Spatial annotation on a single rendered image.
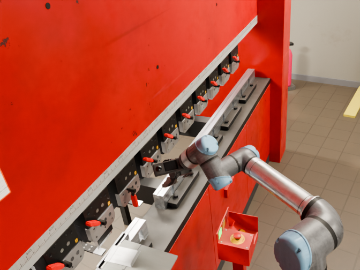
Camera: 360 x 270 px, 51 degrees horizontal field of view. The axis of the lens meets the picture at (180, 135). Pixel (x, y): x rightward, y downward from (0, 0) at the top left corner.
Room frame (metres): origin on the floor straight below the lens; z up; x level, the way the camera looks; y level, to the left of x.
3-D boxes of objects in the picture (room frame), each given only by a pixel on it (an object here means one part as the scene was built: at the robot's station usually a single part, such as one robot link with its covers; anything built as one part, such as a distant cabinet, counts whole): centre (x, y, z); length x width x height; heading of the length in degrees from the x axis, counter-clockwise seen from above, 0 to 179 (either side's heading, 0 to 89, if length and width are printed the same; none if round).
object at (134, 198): (1.22, 0.23, 1.20); 0.04 x 0.02 x 0.10; 60
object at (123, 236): (1.14, 0.35, 0.98); 0.20 x 0.03 x 0.03; 150
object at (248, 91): (2.66, -0.58, 0.89); 0.30 x 0.05 x 0.03; 150
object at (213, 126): (2.22, -0.26, 0.92); 1.68 x 0.06 x 0.10; 150
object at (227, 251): (1.35, -0.22, 0.75); 0.20 x 0.16 x 0.18; 153
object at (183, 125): (1.79, -0.02, 1.26); 0.15 x 0.09 x 0.17; 150
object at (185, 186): (1.62, 0.02, 0.89); 0.30 x 0.05 x 0.03; 150
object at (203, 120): (2.48, 0.03, 0.81); 0.64 x 0.08 x 0.14; 60
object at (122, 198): (1.27, 0.28, 1.26); 0.15 x 0.09 x 0.17; 150
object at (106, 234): (1.12, 0.36, 1.13); 0.10 x 0.02 x 0.10; 150
